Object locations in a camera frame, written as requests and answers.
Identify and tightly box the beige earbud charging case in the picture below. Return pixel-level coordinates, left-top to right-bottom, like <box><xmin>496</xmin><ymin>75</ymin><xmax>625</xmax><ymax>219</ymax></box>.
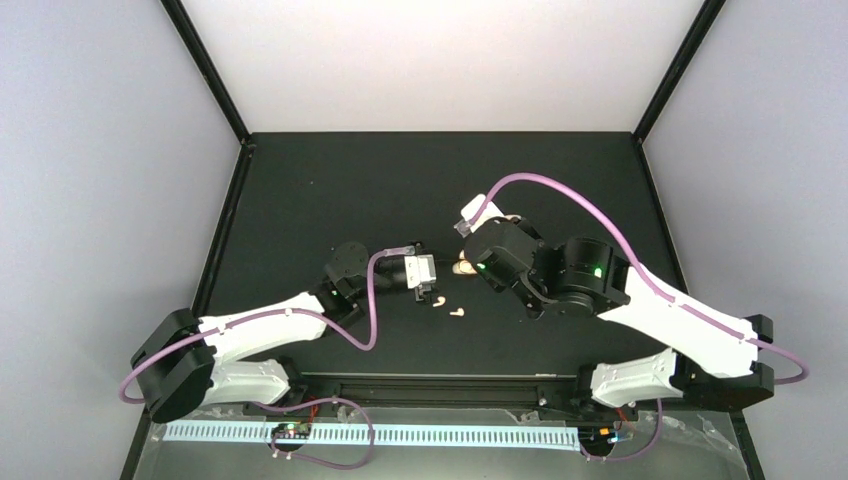
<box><xmin>451</xmin><ymin>259</ymin><xmax>477</xmax><ymax>275</ymax></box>

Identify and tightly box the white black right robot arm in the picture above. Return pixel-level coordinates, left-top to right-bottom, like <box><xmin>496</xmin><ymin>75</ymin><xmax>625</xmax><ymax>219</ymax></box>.
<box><xmin>455</xmin><ymin>216</ymin><xmax>776</xmax><ymax>419</ymax></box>

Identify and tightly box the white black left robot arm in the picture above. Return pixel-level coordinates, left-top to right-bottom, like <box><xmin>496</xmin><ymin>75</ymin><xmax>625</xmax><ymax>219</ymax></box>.
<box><xmin>118</xmin><ymin>242</ymin><xmax>437</xmax><ymax>424</ymax></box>

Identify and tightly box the small green circuit board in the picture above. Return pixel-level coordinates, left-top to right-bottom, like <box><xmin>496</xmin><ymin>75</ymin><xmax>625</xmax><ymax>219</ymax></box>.
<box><xmin>271</xmin><ymin>422</ymin><xmax>312</xmax><ymax>443</ymax></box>

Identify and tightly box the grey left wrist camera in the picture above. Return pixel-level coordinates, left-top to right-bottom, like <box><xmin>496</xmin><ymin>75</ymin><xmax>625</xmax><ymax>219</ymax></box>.
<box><xmin>403</xmin><ymin>254</ymin><xmax>437</xmax><ymax>290</ymax></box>

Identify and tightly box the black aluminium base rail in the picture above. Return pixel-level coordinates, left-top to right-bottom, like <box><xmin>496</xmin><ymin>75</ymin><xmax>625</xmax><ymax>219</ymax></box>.
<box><xmin>238</xmin><ymin>372</ymin><xmax>750</xmax><ymax>480</ymax></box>

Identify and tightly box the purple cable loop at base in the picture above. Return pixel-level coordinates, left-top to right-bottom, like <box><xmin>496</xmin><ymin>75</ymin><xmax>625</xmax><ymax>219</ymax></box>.
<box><xmin>254</xmin><ymin>396</ymin><xmax>376</xmax><ymax>472</ymax></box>

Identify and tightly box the light blue slotted cable duct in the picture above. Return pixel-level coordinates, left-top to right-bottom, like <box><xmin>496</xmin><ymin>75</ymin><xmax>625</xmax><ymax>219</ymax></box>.
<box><xmin>160</xmin><ymin>420</ymin><xmax>580</xmax><ymax>452</ymax></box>

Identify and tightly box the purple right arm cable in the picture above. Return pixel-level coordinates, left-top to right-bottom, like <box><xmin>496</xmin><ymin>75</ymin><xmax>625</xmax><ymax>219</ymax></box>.
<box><xmin>457</xmin><ymin>172</ymin><xmax>811</xmax><ymax>386</ymax></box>

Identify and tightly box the black left frame post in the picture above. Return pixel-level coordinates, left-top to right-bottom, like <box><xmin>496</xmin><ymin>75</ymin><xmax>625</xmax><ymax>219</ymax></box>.
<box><xmin>160</xmin><ymin>0</ymin><xmax>251</xmax><ymax>144</ymax></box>

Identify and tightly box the black frame post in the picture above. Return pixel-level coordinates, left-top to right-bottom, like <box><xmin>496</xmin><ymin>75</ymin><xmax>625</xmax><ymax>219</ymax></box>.
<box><xmin>633</xmin><ymin>0</ymin><xmax>726</xmax><ymax>145</ymax></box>
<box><xmin>160</xmin><ymin>0</ymin><xmax>251</xmax><ymax>144</ymax></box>

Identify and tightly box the black right frame post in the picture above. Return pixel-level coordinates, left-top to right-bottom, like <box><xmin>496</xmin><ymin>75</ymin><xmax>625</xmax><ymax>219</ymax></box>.
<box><xmin>633</xmin><ymin>0</ymin><xmax>726</xmax><ymax>145</ymax></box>

